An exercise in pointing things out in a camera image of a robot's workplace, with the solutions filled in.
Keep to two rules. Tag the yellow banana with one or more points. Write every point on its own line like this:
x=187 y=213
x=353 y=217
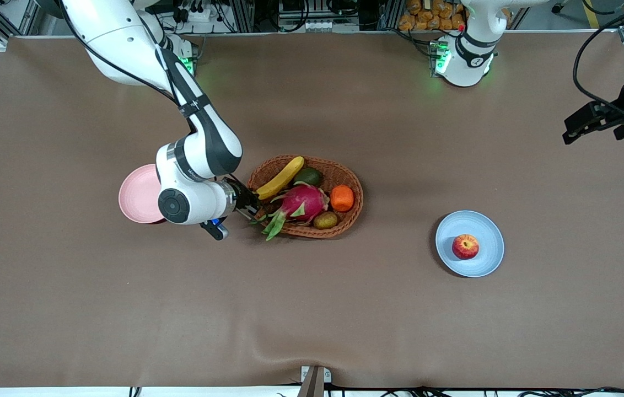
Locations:
x=281 y=177

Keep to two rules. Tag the grey metal mount bracket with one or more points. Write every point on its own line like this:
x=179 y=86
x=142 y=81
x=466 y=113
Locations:
x=315 y=380

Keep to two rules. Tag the black electronics rack box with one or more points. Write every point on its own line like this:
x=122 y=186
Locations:
x=317 y=11

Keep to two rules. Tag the light blue plate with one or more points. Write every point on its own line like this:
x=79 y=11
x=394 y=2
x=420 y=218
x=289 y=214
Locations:
x=483 y=226

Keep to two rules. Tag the brown wicker basket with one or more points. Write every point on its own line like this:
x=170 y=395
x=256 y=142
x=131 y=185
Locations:
x=345 y=176

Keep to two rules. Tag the green avocado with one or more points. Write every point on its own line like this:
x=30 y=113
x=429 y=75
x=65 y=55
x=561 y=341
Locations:
x=309 y=176

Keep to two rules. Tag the red apple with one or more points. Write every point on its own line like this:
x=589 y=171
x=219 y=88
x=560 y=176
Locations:
x=465 y=246

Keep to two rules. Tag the brown table mat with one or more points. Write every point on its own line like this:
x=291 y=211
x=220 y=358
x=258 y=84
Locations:
x=312 y=303

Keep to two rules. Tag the orange fruit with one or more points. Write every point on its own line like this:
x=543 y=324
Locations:
x=342 y=198

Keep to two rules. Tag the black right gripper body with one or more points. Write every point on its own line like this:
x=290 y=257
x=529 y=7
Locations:
x=242 y=196

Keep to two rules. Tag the brown-green kiwi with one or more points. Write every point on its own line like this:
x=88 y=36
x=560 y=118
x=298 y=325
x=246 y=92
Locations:
x=326 y=220

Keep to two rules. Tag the pink dragon fruit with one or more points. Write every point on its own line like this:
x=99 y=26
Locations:
x=304 y=201

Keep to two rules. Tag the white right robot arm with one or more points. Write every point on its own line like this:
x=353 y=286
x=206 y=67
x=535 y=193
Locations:
x=124 y=33

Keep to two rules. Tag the pink plate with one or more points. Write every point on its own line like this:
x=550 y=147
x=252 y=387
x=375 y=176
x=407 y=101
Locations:
x=138 y=193

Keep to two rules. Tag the bag of orange buns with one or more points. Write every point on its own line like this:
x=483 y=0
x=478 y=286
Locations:
x=428 y=16

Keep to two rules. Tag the white power strip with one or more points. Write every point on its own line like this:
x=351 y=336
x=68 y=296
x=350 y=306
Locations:
x=202 y=14

